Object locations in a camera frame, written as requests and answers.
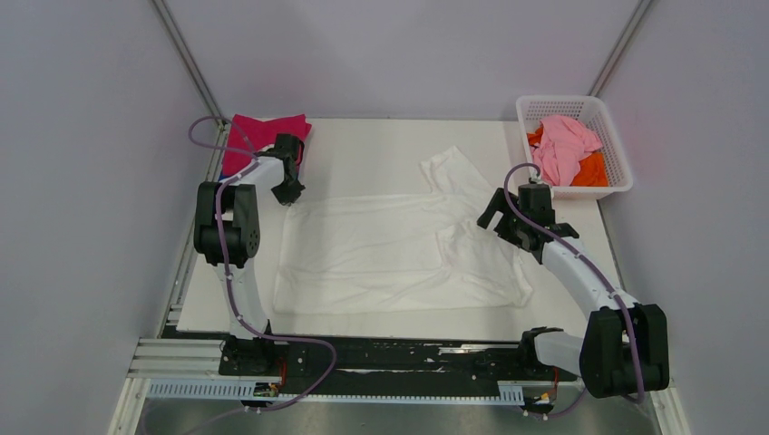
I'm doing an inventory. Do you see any white printed t shirt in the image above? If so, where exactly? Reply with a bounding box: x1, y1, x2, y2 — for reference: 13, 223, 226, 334
274, 148, 533, 314

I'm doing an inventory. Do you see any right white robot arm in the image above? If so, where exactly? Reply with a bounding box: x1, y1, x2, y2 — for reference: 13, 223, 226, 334
477, 183, 670, 398

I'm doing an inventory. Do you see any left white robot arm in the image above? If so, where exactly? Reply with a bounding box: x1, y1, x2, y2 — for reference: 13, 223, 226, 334
193, 133, 305, 340

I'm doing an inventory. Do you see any folded magenta t shirt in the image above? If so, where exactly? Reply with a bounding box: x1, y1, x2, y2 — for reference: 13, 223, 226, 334
221, 114, 312, 176

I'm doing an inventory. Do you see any pink t shirt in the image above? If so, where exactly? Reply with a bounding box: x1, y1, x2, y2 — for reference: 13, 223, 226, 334
531, 115, 604, 188

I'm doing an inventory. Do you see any orange t shirt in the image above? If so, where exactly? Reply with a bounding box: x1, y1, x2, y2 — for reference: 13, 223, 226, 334
527, 126, 610, 189

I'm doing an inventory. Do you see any white plastic basket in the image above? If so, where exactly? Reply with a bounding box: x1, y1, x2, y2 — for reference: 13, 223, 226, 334
515, 95, 633, 200

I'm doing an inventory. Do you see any white slotted cable duct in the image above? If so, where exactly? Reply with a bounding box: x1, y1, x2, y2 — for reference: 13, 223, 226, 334
146, 379, 524, 406

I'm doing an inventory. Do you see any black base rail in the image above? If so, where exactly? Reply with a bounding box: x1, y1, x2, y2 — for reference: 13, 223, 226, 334
218, 336, 577, 395

